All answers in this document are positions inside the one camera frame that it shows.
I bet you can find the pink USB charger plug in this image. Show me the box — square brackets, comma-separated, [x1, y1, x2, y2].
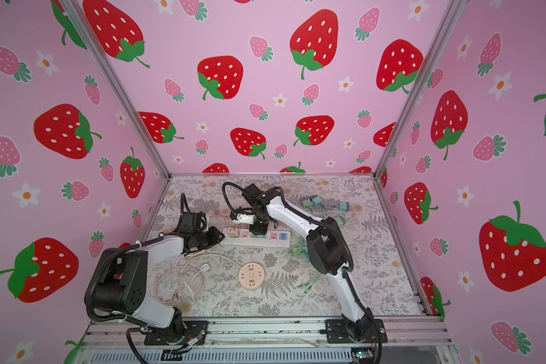
[227, 227, 241, 239]

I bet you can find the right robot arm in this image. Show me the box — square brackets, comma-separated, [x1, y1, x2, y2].
[222, 182, 384, 347]

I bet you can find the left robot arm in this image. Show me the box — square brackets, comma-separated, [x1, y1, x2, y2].
[84, 194, 225, 344]

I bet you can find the blue charger plug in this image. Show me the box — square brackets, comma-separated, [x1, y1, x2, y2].
[311, 196, 324, 207]

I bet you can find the teal charger plug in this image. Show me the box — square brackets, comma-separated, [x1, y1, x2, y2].
[336, 202, 350, 212]

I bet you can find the white multicolour power strip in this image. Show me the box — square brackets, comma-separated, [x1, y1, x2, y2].
[221, 227, 291, 249]

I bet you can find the round pink power socket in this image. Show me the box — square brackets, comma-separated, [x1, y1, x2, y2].
[238, 262, 265, 291]

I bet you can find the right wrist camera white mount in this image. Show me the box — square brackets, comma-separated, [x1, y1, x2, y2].
[230, 208, 255, 224]

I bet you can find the green tangled cable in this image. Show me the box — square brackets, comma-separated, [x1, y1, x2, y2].
[284, 239, 333, 295]

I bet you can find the pink round socket cord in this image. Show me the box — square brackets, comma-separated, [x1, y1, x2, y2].
[153, 263, 210, 306]

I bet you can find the white power strip cord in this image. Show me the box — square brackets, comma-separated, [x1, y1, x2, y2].
[153, 251, 242, 303]

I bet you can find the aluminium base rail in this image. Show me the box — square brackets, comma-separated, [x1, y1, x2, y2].
[72, 315, 456, 364]

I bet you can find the aluminium frame corner post left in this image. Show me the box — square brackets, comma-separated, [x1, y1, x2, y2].
[62, 0, 171, 180]

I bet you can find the aluminium frame corner post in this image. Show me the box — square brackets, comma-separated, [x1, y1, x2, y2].
[373, 0, 467, 181]
[62, 0, 171, 180]

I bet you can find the aluminium frame corner post right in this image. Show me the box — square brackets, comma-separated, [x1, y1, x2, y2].
[373, 0, 467, 181]

